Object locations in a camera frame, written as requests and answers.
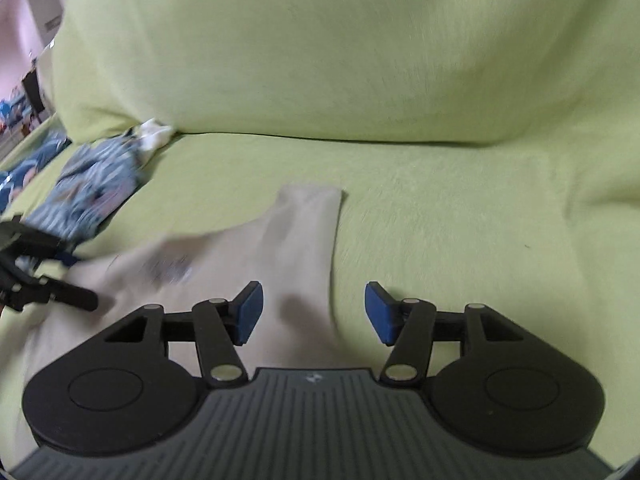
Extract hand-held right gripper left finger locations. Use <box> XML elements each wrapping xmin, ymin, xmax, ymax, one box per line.
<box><xmin>102</xmin><ymin>281</ymin><xmax>264</xmax><ymax>388</ymax></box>

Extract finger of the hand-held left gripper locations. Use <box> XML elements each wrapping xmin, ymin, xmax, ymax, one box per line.
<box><xmin>0</xmin><ymin>215</ymin><xmax>83</xmax><ymax>263</ymax></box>
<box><xmin>0</xmin><ymin>261</ymin><xmax>99</xmax><ymax>313</ymax></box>

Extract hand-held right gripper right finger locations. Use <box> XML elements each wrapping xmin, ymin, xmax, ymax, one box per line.
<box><xmin>364</xmin><ymin>281</ymin><xmax>538</xmax><ymax>388</ymax></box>

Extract beige garment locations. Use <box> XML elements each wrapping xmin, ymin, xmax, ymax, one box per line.
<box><xmin>7</xmin><ymin>185</ymin><xmax>373</xmax><ymax>471</ymax></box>

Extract blue patterned garment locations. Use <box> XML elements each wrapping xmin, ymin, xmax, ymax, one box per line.
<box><xmin>25</xmin><ymin>135</ymin><xmax>147</xmax><ymax>242</ymax></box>

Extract blue patterned blanket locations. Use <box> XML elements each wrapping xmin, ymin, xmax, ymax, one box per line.
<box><xmin>0</xmin><ymin>129</ymin><xmax>72</xmax><ymax>213</ymax></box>

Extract black chair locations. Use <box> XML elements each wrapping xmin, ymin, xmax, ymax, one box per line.
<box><xmin>21</xmin><ymin>59</ymin><xmax>47</xmax><ymax>117</ymax></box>

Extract white cloth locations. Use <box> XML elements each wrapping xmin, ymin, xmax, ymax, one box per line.
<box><xmin>134</xmin><ymin>118</ymin><xmax>177</xmax><ymax>152</ymax></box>

